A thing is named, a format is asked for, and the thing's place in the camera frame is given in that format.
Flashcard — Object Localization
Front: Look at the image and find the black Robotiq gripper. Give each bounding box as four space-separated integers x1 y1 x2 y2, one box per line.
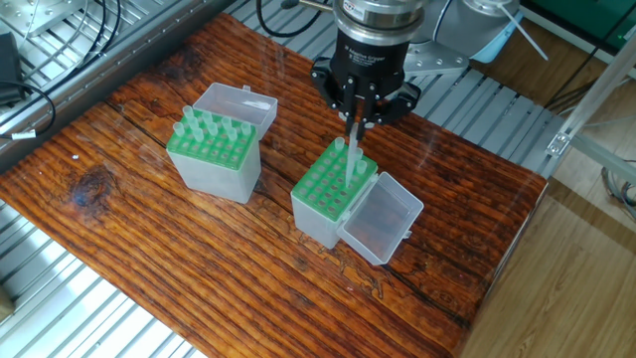
310 28 422 128

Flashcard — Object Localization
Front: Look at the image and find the clear green-rack pipette tip box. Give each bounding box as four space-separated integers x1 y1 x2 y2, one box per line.
291 137 425 268
166 84 279 204

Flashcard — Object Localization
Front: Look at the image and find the black box device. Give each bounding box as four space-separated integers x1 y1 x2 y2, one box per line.
0 33 23 103

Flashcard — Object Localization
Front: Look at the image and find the aluminium frame post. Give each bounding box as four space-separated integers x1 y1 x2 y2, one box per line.
545 40 636 185

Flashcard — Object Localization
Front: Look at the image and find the thin black cable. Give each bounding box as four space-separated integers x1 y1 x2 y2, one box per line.
0 82 61 135

